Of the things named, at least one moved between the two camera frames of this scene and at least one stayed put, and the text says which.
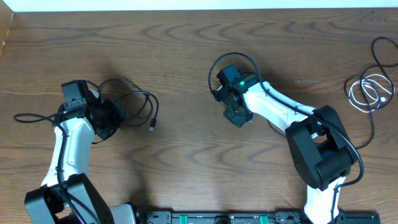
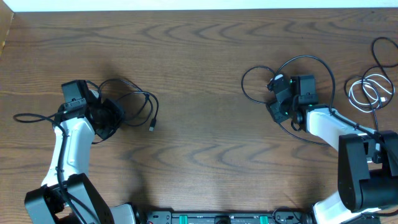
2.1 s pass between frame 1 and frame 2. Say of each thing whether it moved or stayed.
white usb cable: stayed
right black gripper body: moved
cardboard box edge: stayed
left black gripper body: stayed
